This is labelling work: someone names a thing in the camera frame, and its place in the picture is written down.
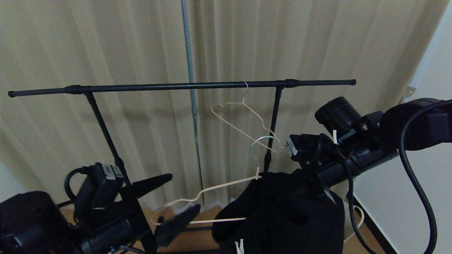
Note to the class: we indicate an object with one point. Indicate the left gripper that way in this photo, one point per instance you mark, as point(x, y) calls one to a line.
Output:
point(137, 218)

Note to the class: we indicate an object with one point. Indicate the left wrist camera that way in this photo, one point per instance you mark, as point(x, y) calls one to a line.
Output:
point(99, 187)

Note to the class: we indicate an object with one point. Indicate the white wall hook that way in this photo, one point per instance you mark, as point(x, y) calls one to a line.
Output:
point(410, 91)

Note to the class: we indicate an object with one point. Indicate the beige curtain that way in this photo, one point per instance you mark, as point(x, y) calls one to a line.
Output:
point(106, 42)

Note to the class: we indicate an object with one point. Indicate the white laundry basket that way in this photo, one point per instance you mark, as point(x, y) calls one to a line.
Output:
point(362, 216)

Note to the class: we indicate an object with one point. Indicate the pink clothes hanger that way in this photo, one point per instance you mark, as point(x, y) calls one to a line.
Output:
point(219, 221)
point(243, 100)

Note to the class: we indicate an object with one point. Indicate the black clothes rack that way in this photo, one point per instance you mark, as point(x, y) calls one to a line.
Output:
point(141, 86)

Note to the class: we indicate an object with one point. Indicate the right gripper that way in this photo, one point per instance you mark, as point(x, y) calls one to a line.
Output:
point(367, 158)

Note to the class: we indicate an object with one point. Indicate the black garment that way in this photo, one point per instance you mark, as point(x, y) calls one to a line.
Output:
point(282, 218)

